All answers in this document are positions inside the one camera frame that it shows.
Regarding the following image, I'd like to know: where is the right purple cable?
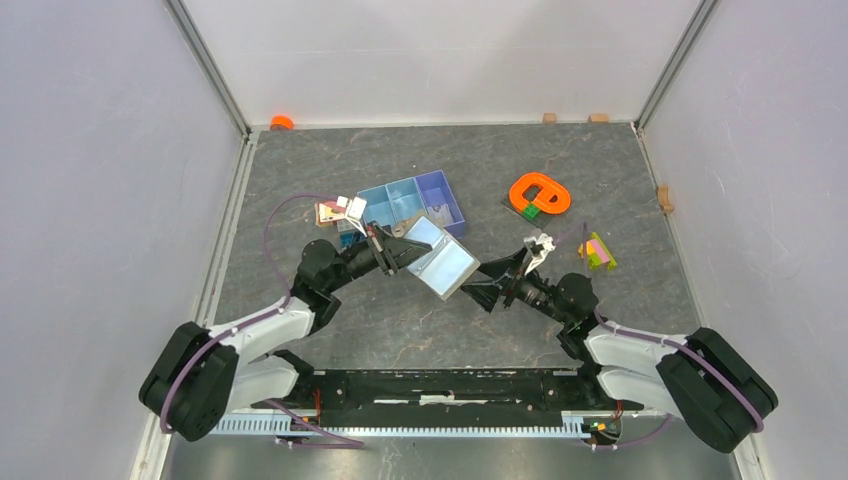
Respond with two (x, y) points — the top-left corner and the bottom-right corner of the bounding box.
(549, 221), (766, 452)

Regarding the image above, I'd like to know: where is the pink card box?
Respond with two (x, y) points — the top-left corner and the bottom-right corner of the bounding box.
(314, 201), (347, 227)

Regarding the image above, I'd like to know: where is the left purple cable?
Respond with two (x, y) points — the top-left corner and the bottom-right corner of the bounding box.
(158, 193), (366, 452)

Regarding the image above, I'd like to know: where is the purple plastic drawer box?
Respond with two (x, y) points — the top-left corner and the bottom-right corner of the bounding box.
(414, 170), (466, 239)

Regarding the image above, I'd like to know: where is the colourful building block stack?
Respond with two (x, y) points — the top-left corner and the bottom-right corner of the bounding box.
(578, 232), (617, 271)

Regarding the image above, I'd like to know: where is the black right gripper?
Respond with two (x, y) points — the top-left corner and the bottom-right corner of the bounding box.
(459, 245), (571, 325)

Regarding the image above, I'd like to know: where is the orange plastic ring toy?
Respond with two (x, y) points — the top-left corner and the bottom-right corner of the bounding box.
(507, 172), (572, 215)

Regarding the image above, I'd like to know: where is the light blue drawer box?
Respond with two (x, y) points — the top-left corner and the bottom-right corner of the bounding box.
(357, 185), (396, 228)
(385, 177), (425, 224)

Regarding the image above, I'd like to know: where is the light blue left drawer box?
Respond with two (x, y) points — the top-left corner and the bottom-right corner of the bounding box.
(357, 185), (396, 228)

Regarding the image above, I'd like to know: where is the card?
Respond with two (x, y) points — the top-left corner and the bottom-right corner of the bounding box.
(427, 204), (454, 226)

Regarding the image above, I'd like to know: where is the light blue middle drawer box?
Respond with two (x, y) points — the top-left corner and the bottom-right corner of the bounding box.
(385, 177), (425, 224)

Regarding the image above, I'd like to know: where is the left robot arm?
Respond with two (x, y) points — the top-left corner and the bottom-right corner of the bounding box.
(139, 223), (433, 441)

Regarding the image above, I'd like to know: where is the purple cable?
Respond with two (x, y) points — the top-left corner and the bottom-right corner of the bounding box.
(549, 221), (766, 452)
(158, 193), (366, 452)

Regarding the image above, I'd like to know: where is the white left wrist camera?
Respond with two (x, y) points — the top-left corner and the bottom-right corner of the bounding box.
(336, 196), (367, 232)

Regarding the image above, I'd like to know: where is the orange cap at wall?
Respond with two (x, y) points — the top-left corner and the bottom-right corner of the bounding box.
(269, 115), (294, 131)

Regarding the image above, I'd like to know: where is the green block on black plate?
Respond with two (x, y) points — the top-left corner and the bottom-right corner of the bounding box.
(502, 199), (554, 229)

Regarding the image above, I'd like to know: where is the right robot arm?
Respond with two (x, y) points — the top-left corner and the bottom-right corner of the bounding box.
(461, 248), (779, 453)

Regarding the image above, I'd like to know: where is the wooden arch piece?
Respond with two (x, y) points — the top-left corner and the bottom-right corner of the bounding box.
(656, 185), (675, 215)

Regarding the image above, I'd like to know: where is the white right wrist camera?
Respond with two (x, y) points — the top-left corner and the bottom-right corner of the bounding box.
(523, 233), (556, 275)

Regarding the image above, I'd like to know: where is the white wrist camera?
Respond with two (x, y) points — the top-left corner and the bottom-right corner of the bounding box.
(523, 233), (556, 275)
(336, 196), (367, 232)

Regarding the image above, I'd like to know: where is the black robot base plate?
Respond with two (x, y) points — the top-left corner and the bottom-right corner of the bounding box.
(277, 350), (644, 428)

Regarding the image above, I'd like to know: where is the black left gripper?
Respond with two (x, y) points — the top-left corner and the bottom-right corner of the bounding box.
(325, 220), (432, 293)

